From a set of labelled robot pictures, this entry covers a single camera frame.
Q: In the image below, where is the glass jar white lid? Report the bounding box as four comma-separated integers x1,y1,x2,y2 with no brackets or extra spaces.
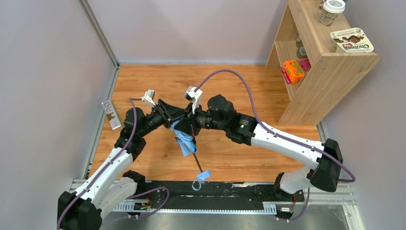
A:
319,0,346,26

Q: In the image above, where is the pink snack box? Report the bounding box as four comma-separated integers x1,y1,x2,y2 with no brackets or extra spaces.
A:
298,58,311,73

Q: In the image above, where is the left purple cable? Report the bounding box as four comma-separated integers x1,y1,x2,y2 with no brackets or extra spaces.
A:
56,97,143,230

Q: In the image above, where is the wooden shelf unit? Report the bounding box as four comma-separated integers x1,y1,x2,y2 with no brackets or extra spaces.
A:
266,0,380,126

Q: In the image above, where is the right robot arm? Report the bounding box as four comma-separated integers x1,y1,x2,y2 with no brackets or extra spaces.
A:
176,94,343,194

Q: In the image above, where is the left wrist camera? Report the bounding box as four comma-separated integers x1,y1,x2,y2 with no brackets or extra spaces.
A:
141,89,156,108

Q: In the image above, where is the Chobani yogurt cup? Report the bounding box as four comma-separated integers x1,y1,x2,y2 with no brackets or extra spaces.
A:
330,27,374,53

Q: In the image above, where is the purple cable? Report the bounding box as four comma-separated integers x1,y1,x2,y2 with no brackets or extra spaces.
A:
194,69,357,222
56,97,143,230

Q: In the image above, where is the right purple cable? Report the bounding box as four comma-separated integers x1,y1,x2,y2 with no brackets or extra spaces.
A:
194,69,357,222

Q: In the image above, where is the aluminium frame post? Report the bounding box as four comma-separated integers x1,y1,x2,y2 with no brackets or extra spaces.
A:
78,0,120,69

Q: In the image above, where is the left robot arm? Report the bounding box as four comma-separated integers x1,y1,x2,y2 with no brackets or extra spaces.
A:
56,99,184,230

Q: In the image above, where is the orange snack box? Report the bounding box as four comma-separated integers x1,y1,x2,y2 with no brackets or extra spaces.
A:
281,60,306,84

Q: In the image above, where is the light blue folding umbrella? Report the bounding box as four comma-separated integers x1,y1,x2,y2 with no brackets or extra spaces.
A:
170,119,212,191

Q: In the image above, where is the small RO labelled box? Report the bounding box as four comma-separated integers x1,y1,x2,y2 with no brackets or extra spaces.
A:
102,100,124,131

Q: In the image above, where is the small bottle on shelf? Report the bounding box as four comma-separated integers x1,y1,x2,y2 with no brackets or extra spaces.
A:
295,35,308,59

